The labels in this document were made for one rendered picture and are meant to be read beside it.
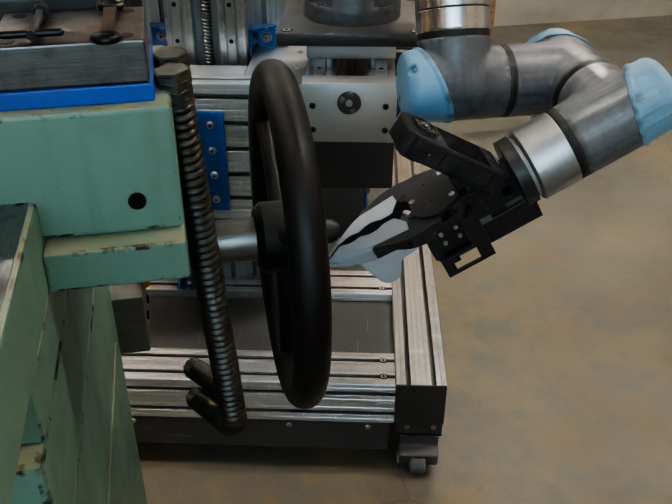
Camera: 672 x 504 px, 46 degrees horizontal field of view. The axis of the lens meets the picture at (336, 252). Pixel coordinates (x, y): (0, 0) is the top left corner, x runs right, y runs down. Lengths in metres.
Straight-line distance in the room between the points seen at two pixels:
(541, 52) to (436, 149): 0.19
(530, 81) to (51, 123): 0.49
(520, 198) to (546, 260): 1.45
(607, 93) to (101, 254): 0.48
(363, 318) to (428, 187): 0.83
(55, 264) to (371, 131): 0.68
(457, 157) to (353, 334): 0.86
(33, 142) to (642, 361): 1.60
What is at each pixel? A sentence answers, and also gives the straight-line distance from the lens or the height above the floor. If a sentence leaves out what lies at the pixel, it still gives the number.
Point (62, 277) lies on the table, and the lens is 0.56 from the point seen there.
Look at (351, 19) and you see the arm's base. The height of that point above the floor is 0.83.
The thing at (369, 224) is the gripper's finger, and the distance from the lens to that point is 0.79.
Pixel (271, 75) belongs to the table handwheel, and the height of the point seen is 0.95.
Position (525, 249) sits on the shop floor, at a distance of 2.29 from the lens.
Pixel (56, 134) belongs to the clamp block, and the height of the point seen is 0.95.
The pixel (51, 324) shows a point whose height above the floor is 0.83.
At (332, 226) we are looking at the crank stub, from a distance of 0.78.
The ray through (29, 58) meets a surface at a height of 0.99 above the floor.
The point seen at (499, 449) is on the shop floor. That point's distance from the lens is 1.64.
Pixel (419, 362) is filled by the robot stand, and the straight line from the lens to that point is 1.46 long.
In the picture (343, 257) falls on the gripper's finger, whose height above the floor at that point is 0.73.
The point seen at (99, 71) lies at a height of 0.98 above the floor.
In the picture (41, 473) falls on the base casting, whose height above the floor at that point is 0.79.
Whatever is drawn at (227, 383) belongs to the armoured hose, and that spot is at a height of 0.69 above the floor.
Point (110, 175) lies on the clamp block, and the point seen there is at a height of 0.91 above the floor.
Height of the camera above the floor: 1.14
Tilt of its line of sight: 31 degrees down
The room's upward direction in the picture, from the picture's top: straight up
